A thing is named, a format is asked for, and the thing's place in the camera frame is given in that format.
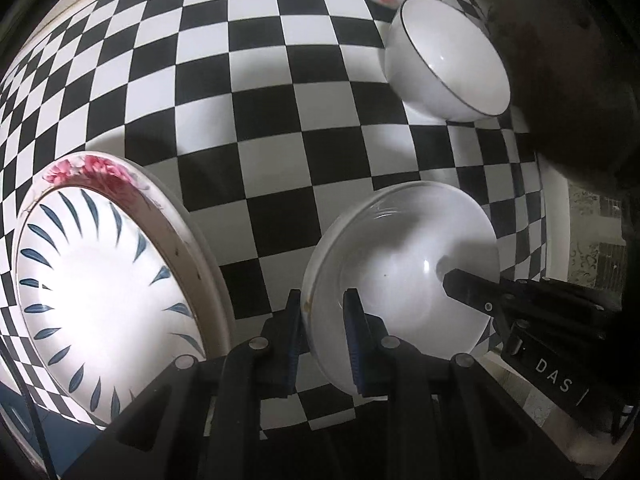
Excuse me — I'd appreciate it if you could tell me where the white bowl with pink pattern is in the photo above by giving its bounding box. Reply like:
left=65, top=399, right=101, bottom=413
left=301, top=181, right=501, bottom=396

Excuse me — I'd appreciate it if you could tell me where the black white checkered cloth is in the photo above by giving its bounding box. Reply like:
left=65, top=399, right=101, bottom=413
left=0, top=0, right=546, bottom=433

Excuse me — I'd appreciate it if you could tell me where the white bowl with dark rim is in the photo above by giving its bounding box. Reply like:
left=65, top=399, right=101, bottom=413
left=383, top=0, right=511, bottom=122

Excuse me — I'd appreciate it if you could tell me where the blue leaf striped plate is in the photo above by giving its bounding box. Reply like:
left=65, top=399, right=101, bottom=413
left=15, top=185, right=206, bottom=428

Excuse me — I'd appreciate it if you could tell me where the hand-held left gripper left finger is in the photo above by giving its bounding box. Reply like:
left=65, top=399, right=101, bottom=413
left=60, top=287, right=306, bottom=480

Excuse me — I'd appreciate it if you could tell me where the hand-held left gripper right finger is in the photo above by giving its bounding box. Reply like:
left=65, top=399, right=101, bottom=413
left=342, top=287, right=571, bottom=480

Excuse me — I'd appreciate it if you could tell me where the pink floral plate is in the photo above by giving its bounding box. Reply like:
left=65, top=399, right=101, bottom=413
left=10, top=154, right=212, bottom=431

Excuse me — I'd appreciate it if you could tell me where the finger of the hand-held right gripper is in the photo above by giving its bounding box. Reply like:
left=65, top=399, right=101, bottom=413
left=442, top=268, right=622, bottom=327

